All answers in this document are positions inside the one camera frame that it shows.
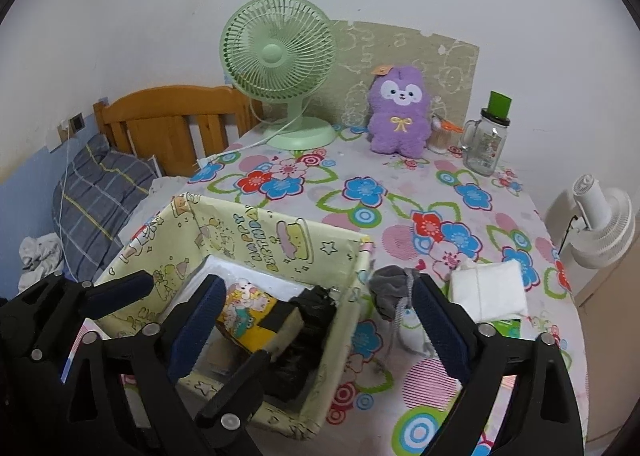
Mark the white crumpled cloth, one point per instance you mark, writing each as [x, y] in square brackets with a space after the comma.
[41, 257]

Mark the white floor fan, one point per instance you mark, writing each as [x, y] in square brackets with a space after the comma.
[603, 229]

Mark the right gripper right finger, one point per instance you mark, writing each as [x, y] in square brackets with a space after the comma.
[542, 417]

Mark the grey drawstring pouch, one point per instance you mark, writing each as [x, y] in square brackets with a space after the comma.
[391, 290]

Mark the floral tablecloth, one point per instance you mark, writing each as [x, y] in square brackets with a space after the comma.
[430, 214]

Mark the wooden bed headboard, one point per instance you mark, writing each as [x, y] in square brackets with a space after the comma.
[155, 122]

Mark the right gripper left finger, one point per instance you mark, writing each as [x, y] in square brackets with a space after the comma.
[178, 342]

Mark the patterned beige wall sheet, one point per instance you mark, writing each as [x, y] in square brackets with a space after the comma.
[447, 66]

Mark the toothpick holder orange lid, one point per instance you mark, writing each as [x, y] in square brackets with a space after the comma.
[443, 134]

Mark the glass jar green lid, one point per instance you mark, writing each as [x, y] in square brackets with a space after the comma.
[482, 140]

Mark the black item in box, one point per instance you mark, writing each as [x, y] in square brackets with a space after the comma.
[286, 377]

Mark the purple plush toy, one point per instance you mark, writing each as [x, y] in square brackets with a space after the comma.
[399, 105]

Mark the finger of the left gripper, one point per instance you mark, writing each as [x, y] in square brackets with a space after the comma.
[243, 393]
[39, 327]

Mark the green desk fan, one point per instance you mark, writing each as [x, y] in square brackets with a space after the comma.
[280, 52]

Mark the green tissue pack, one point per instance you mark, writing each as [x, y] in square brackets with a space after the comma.
[508, 328]

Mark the yellow fabric storage box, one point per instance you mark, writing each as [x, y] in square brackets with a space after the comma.
[193, 228]

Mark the plaid blue pillow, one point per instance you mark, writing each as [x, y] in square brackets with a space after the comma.
[93, 201]

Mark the white towel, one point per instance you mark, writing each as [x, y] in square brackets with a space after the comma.
[489, 291]

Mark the colourful cartoon packet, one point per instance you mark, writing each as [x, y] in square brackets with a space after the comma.
[245, 307]

